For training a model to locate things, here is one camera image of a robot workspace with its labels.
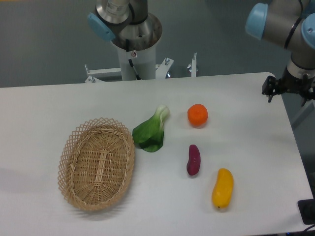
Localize white metal base frame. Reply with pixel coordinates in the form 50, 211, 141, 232
84, 52, 199, 84

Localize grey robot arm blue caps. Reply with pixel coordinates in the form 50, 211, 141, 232
245, 0, 315, 106

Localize black cable on pedestal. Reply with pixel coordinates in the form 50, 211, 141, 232
125, 39, 142, 81

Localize yellow mango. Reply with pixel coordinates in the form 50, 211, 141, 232
212, 168, 234, 208

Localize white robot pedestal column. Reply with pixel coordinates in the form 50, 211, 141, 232
87, 0, 163, 81

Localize oval wicker basket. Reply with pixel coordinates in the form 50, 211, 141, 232
58, 118, 135, 211

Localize orange tangerine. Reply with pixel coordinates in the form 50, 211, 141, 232
187, 104, 208, 127

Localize purple sweet potato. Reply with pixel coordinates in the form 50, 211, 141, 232
187, 145, 201, 176

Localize black device at table edge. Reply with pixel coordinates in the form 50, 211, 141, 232
297, 199, 315, 225

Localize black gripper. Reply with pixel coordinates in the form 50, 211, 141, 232
261, 66, 315, 106

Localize green bok choy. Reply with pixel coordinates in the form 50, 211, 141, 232
132, 105, 170, 152

